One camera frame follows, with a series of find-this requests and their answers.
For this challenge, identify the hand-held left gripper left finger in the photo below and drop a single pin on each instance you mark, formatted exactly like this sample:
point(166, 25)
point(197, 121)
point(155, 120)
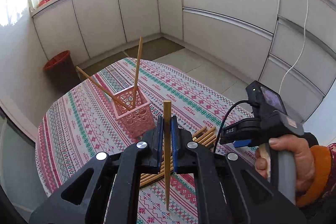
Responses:
point(159, 140)

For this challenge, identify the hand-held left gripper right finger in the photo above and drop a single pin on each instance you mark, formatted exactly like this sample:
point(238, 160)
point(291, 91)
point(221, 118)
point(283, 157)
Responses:
point(174, 140)

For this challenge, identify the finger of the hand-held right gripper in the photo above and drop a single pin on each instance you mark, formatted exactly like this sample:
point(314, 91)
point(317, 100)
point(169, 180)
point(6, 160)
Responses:
point(240, 144)

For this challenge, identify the wooden chopstick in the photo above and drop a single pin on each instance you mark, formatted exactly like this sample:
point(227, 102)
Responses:
point(99, 85)
point(167, 113)
point(137, 69)

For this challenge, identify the pile of wooden chopsticks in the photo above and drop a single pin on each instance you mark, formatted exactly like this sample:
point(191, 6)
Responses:
point(204, 137)

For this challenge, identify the pink perforated basket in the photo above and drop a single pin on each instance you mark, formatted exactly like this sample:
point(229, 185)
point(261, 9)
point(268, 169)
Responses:
point(134, 121)

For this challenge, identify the person's right forearm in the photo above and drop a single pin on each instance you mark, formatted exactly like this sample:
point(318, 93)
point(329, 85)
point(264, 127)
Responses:
point(323, 161)

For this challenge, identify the person's right hand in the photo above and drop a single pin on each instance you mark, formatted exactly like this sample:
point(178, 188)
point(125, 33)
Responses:
point(304, 161)

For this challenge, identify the patterned tablecloth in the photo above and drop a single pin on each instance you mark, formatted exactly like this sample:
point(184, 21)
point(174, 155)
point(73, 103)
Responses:
point(78, 121)

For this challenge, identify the brown floor mat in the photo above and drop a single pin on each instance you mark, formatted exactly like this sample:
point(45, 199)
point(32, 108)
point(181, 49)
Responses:
point(157, 47)
point(105, 60)

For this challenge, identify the dark trash bin red liner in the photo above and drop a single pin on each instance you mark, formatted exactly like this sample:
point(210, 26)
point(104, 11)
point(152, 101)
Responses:
point(63, 69)

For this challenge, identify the white kitchen cabinets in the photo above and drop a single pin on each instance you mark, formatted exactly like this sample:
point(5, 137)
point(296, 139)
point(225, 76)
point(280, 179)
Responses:
point(223, 3)

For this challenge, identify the red bowl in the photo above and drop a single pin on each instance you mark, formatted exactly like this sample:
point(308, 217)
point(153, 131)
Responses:
point(46, 1)

